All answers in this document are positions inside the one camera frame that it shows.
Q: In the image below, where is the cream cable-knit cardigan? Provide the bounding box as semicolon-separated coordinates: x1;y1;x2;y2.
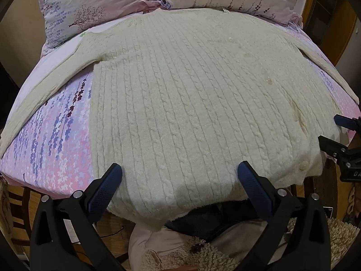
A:
0;7;360;230

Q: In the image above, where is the floral pink bed sheet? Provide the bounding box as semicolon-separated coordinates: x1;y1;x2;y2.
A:
0;14;361;201

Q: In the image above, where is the person's dark blue clothing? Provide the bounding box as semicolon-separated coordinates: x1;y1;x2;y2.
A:
165;199;271;242

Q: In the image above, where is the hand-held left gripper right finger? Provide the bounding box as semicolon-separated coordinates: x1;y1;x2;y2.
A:
237;161;332;271

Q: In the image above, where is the dark wooden chair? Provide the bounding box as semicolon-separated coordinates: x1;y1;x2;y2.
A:
0;182;38;271

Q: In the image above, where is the person's beige fleece jacket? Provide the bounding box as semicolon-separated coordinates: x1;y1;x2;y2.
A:
128;219;285;271

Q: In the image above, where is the wooden headboard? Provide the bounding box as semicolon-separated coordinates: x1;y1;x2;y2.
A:
299;0;361;67

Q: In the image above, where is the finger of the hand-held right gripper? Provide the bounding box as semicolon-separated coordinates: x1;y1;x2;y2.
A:
318;135;353;164
333;114;361;133

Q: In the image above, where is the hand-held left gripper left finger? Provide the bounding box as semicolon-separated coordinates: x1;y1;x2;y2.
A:
30;163;125;271

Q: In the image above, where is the beige shaggy rug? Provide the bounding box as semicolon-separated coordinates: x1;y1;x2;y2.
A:
286;216;361;271

